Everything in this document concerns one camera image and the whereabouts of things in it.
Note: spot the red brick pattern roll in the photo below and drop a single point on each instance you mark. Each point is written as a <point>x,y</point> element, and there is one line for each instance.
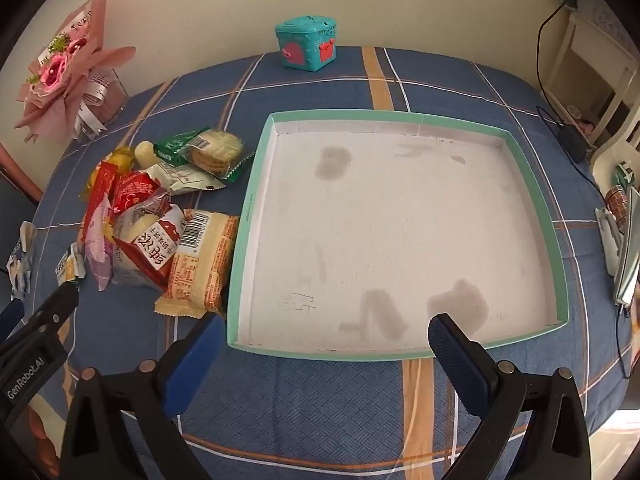
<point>616,205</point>

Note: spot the teal shallow cardboard box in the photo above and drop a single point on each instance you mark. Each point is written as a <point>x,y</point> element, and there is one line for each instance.
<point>390,240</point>

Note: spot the white wooden shelf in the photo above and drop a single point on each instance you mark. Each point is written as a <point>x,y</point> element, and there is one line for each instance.
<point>595,50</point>

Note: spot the white plastic clip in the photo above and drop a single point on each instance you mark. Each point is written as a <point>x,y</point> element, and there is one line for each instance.
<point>606,240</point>

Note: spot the teal toy chest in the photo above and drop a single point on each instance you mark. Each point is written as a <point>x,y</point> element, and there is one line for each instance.
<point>305,42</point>

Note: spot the square glass vase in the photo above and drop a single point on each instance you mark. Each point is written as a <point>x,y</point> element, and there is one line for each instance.
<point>107,105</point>

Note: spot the purple snack packet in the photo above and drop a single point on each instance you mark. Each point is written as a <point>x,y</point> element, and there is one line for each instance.
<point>97,260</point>

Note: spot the white green-trimmed snack packet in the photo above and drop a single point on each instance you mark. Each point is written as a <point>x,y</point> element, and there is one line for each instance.
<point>182,177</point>

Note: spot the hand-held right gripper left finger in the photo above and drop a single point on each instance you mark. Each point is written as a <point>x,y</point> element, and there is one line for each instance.
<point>192,360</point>

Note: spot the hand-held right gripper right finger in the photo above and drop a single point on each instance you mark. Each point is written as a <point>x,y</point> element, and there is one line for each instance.
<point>457,360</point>

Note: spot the white chair back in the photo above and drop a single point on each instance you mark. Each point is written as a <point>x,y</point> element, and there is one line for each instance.
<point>617,150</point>

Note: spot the yellow bread packet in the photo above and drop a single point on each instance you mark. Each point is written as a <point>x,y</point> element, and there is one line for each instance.
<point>120,157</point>

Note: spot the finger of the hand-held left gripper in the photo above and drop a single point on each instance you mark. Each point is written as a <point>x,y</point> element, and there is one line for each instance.
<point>55,310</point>
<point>10,320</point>

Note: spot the green snack packet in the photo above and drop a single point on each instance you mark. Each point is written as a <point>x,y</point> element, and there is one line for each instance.
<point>170,149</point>

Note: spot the pale wrapped bun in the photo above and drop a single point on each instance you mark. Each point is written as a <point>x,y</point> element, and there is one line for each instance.
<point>144,154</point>

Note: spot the red and white snack packet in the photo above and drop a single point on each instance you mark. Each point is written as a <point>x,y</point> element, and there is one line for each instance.
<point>150,247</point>

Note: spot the blue plaid tablecloth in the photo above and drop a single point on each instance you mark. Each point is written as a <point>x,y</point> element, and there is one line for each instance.
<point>320,410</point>

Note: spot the red patterned snack packet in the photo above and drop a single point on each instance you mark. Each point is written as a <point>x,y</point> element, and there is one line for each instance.
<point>99,190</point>

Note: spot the orange cream cracker packet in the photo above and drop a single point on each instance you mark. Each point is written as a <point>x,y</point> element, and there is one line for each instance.
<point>202,265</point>

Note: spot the clear round cracker packet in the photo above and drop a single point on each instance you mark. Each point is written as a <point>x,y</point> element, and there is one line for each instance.
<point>215,150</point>

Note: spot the red flower print packet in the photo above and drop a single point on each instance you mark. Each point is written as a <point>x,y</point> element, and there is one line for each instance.
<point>136,191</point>

